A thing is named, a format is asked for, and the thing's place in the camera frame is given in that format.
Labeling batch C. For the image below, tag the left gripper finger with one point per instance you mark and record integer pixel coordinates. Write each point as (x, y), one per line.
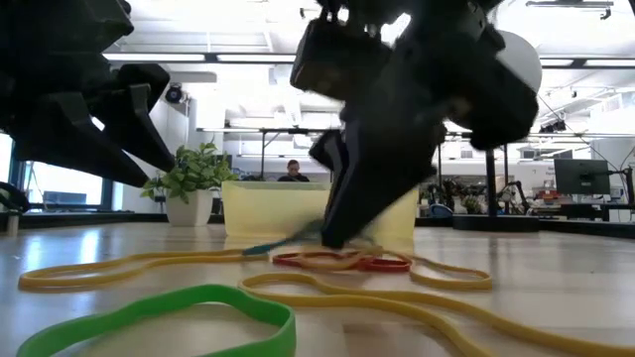
(64, 134)
(134, 129)

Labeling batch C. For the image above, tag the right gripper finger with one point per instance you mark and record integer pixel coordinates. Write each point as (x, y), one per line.
(367, 188)
(330, 151)

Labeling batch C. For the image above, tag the teal rubber band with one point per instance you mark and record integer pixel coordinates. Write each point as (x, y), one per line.
(278, 244)

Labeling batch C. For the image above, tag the yellow rubber band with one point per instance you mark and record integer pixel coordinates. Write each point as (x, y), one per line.
(59, 285)
(466, 286)
(372, 300)

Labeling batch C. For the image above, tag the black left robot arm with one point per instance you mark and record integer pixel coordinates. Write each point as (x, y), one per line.
(49, 25)

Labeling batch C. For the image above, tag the red rubber band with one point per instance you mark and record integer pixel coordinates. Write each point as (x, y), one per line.
(387, 265)

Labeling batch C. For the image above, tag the translucent yellow plastic bin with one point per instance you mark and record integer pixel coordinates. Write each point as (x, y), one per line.
(268, 208)

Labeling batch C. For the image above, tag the green rubber band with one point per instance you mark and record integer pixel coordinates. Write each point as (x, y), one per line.
(285, 332)

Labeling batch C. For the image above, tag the person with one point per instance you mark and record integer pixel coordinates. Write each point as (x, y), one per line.
(292, 171)

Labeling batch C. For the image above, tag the black ceiling spotlight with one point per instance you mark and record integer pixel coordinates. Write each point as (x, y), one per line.
(173, 93)

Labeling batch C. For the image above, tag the green plant in white pot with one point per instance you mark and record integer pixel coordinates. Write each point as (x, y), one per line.
(193, 173)

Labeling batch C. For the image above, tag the white globe lamp black stand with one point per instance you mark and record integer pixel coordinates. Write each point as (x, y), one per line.
(521, 64)

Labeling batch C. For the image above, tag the background robot arms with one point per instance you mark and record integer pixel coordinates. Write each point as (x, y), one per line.
(511, 196)

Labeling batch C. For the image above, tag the black computer monitor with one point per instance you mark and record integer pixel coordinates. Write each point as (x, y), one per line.
(580, 176)

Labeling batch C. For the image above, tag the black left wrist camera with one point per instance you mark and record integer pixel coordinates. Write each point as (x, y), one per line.
(144, 74)

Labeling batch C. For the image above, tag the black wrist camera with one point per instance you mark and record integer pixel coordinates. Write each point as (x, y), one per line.
(337, 59)
(144, 74)

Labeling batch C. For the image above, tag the black background workstation frame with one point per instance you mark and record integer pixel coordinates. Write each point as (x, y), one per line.
(263, 154)

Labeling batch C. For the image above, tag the dark window frame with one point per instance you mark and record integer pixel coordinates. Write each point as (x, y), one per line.
(106, 198)

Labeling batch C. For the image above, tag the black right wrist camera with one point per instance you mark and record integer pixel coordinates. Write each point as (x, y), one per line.
(337, 59)

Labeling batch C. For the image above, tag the small white post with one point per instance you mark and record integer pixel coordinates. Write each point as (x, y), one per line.
(12, 225)

